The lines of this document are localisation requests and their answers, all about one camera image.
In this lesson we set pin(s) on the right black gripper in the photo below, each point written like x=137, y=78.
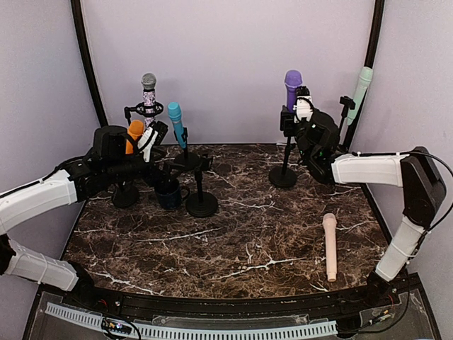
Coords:
x=286, y=122

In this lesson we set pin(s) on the dark blue mug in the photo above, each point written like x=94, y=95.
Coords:
x=171, y=195

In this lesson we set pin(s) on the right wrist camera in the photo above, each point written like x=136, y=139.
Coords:
x=303, y=107

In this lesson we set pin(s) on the black round-base stand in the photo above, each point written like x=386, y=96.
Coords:
x=202, y=203
x=125, y=194
x=189, y=160
x=282, y=176
x=348, y=105

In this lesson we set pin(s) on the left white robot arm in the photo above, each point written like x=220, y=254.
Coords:
x=114, y=159

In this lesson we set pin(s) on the mint green microphone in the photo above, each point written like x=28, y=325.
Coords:
x=363, y=82

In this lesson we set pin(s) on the black round-base stand, orange mic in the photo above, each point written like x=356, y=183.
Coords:
x=125, y=194

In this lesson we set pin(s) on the white slotted cable duct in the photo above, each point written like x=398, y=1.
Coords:
x=192, y=328

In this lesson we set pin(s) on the black round-base stand, mint mic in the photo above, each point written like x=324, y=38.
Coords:
x=348, y=105

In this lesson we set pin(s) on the purple microphone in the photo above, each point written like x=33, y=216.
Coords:
x=293, y=80

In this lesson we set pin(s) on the right black corner post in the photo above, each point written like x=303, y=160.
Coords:
x=372, y=46

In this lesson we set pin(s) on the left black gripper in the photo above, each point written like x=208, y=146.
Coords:
x=168, y=167

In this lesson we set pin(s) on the black tripod shock-mount stand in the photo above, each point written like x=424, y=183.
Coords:
x=143, y=110

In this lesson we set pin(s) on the silver glitter microphone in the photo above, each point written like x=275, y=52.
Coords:
x=149, y=97

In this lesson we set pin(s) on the pale pink microphone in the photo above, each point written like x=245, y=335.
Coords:
x=329, y=224

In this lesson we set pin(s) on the black corner post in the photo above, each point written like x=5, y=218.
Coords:
x=86, y=55
x=372, y=46

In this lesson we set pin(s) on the black front rail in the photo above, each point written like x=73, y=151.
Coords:
x=342, y=304

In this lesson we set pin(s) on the teal blue microphone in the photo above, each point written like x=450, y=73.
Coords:
x=175, y=115

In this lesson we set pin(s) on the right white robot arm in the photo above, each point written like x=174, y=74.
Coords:
x=414, y=171

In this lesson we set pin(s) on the left black corner post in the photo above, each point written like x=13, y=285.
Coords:
x=86, y=55

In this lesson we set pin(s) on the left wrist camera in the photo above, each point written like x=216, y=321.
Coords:
x=153, y=135

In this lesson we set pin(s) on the black round-base stand, teal mic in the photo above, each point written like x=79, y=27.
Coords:
x=189, y=160

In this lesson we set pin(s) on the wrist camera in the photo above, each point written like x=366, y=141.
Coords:
x=303, y=107
x=153, y=135

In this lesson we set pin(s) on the orange microphone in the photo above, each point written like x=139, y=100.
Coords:
x=135, y=130

